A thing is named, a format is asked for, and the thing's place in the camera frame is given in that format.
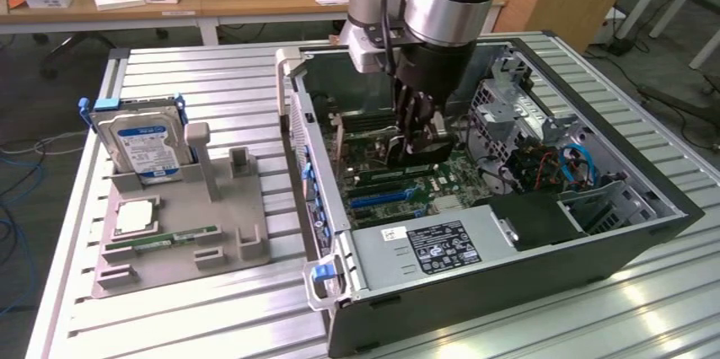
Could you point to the silver CPU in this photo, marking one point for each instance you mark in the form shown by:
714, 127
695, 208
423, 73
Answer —
137, 218

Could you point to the black power adapter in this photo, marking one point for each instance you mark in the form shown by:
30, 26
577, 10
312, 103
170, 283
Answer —
621, 47

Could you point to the white table frame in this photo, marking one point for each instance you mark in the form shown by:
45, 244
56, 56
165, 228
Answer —
705, 52

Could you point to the hard disk with blue carrier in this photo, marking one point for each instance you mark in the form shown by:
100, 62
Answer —
144, 144

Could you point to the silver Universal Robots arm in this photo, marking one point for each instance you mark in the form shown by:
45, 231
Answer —
451, 5

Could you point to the green motherboard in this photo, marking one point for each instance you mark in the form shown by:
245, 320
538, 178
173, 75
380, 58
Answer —
451, 182

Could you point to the metal drive cage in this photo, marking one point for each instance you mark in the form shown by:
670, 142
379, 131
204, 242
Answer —
495, 119

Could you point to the green RAM stick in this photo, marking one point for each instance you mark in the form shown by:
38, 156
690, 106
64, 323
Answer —
164, 238

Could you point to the grey power supply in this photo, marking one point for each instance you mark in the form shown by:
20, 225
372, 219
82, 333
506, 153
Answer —
406, 258

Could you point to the black open PC case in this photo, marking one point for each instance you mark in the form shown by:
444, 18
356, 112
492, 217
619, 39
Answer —
507, 300

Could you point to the silver chipset heatsink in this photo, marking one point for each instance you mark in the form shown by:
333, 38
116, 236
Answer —
448, 204

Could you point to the black graphics card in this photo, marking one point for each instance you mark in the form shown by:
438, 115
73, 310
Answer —
428, 156

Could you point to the RAM stick with white label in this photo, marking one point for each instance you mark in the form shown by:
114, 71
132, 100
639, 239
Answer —
395, 174

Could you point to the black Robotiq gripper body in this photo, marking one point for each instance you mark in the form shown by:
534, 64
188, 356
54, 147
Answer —
434, 68

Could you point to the metal disk bay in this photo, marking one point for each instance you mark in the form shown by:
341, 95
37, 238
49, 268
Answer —
597, 207

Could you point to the small blue card latch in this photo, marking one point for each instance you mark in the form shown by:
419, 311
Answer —
308, 171

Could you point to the grey parts rack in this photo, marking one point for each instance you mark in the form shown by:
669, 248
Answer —
181, 266

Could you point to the black expansion slot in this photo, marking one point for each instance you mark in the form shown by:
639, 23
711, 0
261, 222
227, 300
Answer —
375, 190

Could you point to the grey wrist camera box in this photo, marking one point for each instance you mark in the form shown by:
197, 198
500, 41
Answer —
366, 60

